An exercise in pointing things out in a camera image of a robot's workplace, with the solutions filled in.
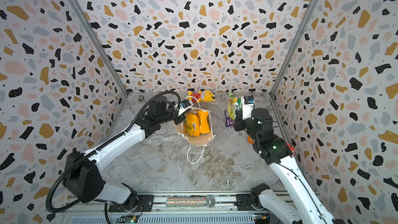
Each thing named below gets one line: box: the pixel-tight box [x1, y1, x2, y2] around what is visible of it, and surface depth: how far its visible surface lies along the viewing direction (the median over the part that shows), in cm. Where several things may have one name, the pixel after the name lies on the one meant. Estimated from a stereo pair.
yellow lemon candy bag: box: [183, 112, 201, 138], surface depth 89 cm
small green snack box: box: [227, 91, 244, 121], surface depth 72 cm
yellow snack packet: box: [197, 110, 211, 134], surface depth 90 cm
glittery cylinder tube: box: [165, 195, 217, 208], surface depth 73 cm
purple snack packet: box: [225, 117, 235, 128], surface depth 105 cm
